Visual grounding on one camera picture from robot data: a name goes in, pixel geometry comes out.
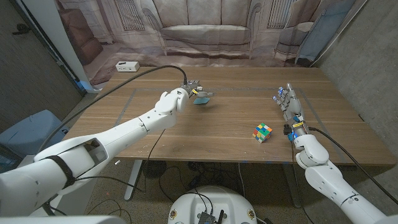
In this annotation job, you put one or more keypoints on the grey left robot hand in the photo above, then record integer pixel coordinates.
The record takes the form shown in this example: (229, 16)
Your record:
(196, 90)

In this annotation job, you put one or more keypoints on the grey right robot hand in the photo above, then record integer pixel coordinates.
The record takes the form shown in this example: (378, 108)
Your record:
(292, 107)

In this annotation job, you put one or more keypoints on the blue sticky note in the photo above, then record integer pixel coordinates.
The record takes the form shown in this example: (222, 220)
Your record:
(202, 101)

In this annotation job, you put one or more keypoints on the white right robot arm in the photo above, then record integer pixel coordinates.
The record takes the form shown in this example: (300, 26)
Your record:
(323, 177)

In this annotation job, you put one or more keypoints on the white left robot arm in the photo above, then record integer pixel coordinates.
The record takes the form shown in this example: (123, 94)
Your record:
(124, 130)

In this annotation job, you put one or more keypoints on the multicoloured puzzle cube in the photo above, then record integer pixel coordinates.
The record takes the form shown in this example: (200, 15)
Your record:
(262, 132)

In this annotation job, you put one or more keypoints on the grey tape outline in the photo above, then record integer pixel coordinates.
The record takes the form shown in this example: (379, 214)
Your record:
(242, 89)

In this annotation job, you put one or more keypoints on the printed sofa room backdrop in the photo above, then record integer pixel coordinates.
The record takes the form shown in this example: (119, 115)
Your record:
(205, 34)

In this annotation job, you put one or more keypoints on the white power strip box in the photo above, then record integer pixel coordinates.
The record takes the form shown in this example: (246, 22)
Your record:
(127, 66)

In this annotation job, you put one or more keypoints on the grey table leg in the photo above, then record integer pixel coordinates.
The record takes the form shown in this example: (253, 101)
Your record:
(292, 186)

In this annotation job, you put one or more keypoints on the blue-grey leaning panel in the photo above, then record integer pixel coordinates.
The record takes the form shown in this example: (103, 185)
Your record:
(323, 31)

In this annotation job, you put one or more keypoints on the black round floor fan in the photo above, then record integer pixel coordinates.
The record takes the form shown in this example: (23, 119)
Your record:
(154, 169)

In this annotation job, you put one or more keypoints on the white table leg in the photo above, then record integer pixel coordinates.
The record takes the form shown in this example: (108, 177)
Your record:
(133, 180)

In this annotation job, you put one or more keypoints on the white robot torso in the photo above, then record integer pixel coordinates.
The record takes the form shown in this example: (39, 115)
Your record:
(211, 202)

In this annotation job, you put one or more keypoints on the blue padded chair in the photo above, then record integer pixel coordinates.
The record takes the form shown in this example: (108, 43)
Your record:
(25, 133)

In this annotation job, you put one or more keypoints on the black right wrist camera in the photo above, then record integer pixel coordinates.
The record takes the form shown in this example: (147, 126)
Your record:
(287, 130)

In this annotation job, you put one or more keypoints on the white upright post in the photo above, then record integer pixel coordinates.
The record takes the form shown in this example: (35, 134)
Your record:
(56, 37)

